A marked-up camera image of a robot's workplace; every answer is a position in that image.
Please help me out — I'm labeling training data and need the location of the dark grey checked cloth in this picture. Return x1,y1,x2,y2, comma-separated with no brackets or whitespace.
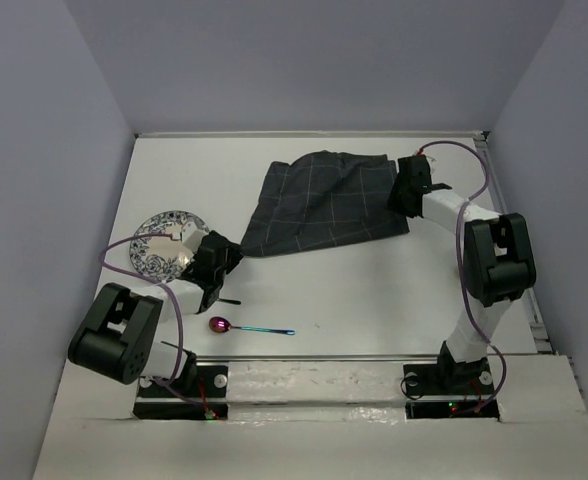
241,151,409,258

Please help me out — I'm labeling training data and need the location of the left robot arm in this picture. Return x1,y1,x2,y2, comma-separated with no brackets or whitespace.
67,226,243,395

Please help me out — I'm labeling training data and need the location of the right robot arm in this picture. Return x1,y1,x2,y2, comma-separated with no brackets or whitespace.
388,155,536,399

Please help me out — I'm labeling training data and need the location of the iridescent fork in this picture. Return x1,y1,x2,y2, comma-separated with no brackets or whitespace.
217,298,242,306

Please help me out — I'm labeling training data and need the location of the blue floral white plate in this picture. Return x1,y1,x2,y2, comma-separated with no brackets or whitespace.
129,210,210,282

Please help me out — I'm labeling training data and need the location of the iridescent spoon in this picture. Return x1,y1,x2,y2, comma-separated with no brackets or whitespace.
208,316,296,336

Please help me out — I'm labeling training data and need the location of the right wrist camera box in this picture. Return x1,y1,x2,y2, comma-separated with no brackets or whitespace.
416,150,436,166

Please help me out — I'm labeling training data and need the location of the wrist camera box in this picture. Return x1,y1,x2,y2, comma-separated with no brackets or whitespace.
416,150,436,166
169,221,209,256

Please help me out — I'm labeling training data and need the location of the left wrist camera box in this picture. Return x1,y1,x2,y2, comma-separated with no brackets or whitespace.
169,221,209,256

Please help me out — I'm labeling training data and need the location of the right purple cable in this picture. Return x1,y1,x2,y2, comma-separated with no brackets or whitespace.
416,140,508,416

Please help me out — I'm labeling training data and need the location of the purple cable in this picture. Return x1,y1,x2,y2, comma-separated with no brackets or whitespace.
416,140,508,416
98,232,218,416

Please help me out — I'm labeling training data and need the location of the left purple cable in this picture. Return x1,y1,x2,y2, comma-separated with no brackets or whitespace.
98,232,218,416

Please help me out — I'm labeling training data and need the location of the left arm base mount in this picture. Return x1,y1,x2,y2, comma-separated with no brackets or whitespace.
132,363,229,421

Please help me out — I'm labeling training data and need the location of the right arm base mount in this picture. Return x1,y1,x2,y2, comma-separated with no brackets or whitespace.
400,363,500,420

